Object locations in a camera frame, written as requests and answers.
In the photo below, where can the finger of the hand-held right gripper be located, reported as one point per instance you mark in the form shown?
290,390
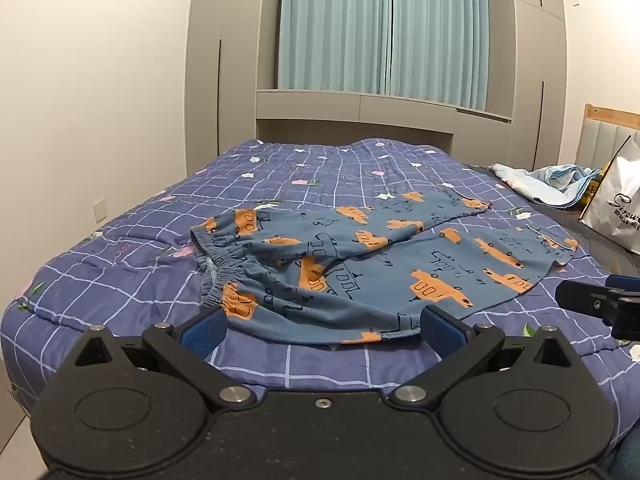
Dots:
625,282
582,297

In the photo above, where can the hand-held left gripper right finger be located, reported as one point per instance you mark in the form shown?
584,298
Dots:
442,332

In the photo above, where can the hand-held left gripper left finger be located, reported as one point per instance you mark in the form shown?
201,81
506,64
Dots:
206,334

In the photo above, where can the blue pants with orange print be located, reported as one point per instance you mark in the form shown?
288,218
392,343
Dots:
350,265

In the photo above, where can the white shopping bag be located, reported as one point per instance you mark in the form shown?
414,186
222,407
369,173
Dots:
617,205

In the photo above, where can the blue checked floral quilt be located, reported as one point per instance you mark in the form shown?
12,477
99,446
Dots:
125,280

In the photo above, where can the yellow package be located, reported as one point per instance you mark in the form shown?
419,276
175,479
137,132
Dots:
595,187

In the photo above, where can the light blue blanket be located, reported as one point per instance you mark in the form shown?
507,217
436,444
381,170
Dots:
545,185

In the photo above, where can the padded wooden headboard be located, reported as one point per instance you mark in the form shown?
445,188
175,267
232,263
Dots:
600,135

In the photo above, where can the grey built-in wardrobe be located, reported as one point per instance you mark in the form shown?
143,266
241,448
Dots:
235,60

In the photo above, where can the teal curtain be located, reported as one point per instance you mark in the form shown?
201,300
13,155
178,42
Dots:
380,25

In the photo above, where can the white wall socket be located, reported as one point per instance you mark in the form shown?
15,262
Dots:
100,211

